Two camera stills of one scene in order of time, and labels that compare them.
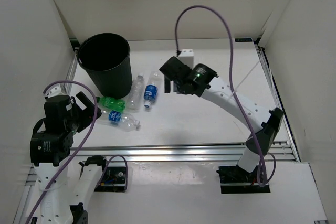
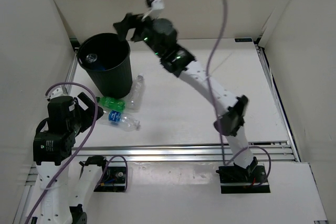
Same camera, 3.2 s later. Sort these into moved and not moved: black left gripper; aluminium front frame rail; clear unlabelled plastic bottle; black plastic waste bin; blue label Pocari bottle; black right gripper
Moved: blue label Pocari bottle; black right gripper
Not moved: aluminium front frame rail; black left gripper; black plastic waste bin; clear unlabelled plastic bottle
